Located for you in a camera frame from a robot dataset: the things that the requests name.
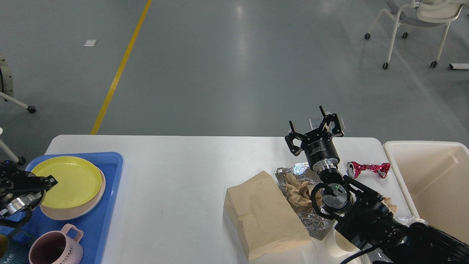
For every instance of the white paper cup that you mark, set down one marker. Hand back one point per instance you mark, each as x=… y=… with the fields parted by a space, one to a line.
x=337 y=245

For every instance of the white bar on floor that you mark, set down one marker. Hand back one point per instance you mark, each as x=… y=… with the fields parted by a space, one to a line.
x=459 y=66

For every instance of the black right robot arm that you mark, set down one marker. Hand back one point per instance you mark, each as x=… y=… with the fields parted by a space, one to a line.
x=363 y=218

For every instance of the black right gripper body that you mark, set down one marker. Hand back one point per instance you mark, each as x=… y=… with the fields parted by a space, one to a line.
x=320 y=151

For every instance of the yellow plastic plate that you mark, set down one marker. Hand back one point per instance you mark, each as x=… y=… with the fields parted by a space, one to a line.
x=78 y=181

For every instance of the pink mug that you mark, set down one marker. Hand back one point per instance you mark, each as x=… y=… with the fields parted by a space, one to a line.
x=58 y=247

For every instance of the crumpled brown paper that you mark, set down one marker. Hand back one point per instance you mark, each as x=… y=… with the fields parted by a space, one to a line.
x=298 y=193

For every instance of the left background chair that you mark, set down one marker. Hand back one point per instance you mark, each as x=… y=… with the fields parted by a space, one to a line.
x=7 y=94

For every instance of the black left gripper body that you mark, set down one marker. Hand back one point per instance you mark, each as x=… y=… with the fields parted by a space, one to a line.
x=14 y=203

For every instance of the teal mug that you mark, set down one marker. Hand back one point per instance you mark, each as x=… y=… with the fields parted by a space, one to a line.
x=13 y=251

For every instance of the crushed red can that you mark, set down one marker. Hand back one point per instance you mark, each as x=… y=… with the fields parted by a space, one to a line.
x=354 y=169

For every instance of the blue plastic tray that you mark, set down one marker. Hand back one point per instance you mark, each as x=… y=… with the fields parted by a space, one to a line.
x=95 y=223

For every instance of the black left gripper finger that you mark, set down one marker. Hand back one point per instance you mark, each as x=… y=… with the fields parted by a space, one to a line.
x=44 y=183

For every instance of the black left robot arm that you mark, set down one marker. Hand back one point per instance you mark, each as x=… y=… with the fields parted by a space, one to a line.
x=21 y=193

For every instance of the pink plate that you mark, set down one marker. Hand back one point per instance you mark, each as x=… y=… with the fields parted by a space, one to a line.
x=79 y=211

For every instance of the crumpled aluminium foil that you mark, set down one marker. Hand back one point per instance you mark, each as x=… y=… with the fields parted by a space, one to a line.
x=317 y=226

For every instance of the white office chair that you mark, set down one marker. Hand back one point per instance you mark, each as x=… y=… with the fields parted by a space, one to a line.
x=419 y=14

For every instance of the beige plastic bin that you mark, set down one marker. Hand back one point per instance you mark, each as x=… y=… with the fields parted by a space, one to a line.
x=434 y=178

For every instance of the brown paper bag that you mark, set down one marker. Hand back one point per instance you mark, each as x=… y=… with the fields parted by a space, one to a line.
x=263 y=218

